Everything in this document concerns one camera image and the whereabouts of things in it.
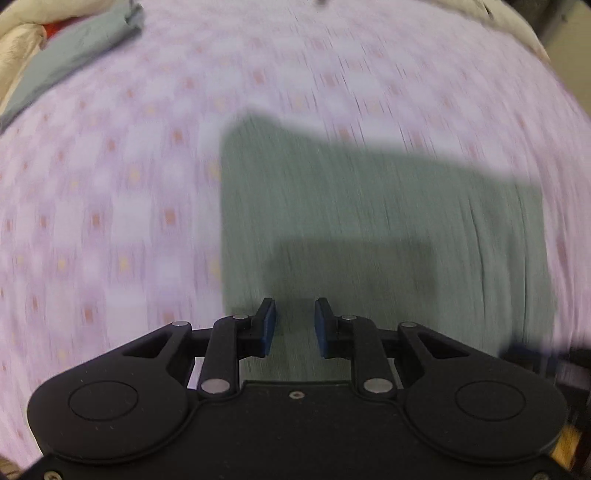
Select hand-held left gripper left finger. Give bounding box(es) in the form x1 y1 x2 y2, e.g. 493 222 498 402
122 298 279 395

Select pink patterned bedsheet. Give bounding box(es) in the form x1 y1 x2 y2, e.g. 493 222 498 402
0 0 591 467

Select beige cloth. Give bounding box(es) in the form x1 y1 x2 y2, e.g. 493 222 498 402
462 0 552 63

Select folded grey cloth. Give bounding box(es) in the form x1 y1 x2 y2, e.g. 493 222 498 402
0 0 145 132

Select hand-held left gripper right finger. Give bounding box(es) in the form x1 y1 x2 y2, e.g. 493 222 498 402
314 298 467 395

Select grey pants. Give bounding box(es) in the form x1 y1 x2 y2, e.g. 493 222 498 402
219 115 559 384

